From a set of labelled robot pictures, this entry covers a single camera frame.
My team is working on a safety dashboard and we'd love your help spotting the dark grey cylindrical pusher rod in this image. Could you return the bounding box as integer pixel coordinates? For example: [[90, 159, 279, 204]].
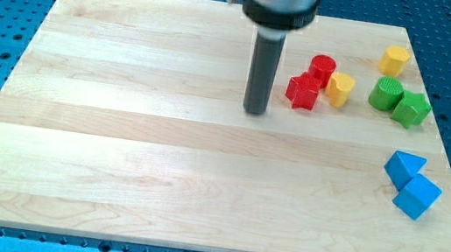
[[243, 31, 285, 116]]

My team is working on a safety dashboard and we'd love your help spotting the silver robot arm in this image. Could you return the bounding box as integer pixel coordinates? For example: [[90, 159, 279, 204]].
[[227, 0, 320, 116]]

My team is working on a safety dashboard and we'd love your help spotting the red star block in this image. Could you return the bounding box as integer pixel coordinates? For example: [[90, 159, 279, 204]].
[[285, 72, 321, 110]]

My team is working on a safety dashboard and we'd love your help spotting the green star block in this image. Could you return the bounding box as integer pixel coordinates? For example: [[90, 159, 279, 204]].
[[391, 90, 432, 130]]

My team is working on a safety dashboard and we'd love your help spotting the blue triangle block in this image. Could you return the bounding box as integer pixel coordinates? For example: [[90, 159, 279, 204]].
[[384, 150, 427, 190]]

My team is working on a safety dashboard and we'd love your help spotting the red cylinder block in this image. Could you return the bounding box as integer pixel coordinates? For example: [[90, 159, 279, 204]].
[[307, 54, 337, 88]]

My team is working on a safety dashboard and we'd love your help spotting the yellow heart block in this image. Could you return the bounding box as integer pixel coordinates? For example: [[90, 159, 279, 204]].
[[325, 72, 356, 109]]

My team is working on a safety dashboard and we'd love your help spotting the yellow hexagon block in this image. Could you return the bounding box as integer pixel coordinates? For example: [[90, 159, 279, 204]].
[[378, 45, 412, 78]]

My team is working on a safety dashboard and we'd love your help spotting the green cylinder block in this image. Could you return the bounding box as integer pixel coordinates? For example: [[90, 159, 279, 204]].
[[368, 76, 404, 111]]

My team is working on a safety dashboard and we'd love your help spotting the light wooden board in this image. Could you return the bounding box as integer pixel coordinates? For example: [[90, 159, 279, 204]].
[[0, 0, 451, 252]]

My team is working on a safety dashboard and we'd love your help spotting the blue cube block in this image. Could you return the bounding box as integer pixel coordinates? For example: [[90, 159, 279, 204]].
[[392, 174, 442, 221]]

